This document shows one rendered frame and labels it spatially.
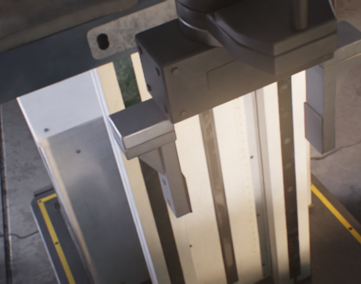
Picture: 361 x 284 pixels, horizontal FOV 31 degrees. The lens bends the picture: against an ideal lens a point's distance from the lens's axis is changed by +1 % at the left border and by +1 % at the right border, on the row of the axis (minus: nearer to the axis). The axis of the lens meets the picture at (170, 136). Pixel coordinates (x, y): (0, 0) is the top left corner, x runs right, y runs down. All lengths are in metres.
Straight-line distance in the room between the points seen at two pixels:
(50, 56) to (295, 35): 0.35
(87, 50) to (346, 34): 0.28
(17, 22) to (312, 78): 0.28
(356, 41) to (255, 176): 0.79
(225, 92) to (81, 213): 0.88
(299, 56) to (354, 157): 1.87
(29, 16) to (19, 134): 1.97
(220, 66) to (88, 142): 0.78
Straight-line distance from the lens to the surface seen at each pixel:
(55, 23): 0.64
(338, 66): 0.51
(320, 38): 0.37
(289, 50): 0.37
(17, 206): 2.31
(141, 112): 0.46
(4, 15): 0.65
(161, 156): 0.48
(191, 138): 1.13
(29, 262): 2.12
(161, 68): 0.41
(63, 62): 0.67
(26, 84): 0.67
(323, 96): 0.52
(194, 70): 0.43
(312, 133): 0.56
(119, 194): 1.31
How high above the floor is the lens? 1.55
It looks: 41 degrees down
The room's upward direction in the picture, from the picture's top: 12 degrees counter-clockwise
